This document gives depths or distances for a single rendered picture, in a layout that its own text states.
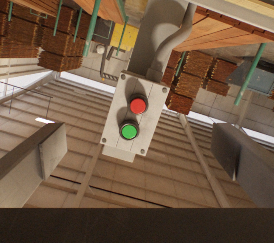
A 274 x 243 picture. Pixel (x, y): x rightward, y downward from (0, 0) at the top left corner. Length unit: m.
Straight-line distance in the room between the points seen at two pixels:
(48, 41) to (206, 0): 9.81
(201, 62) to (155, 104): 9.42
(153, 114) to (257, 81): 6.75
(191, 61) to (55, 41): 6.30
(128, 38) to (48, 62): 4.67
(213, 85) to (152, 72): 9.80
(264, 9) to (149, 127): 0.23
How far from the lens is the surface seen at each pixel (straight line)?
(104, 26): 6.78
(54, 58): 10.02
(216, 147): 0.17
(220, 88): 10.16
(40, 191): 9.72
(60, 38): 9.94
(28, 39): 10.41
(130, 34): 6.79
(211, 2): 0.34
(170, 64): 9.34
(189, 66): 9.53
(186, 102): 9.75
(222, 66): 10.17
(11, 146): 12.42
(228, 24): 1.82
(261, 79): 7.05
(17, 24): 10.75
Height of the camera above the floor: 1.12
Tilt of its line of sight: 14 degrees up
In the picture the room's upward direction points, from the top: 162 degrees counter-clockwise
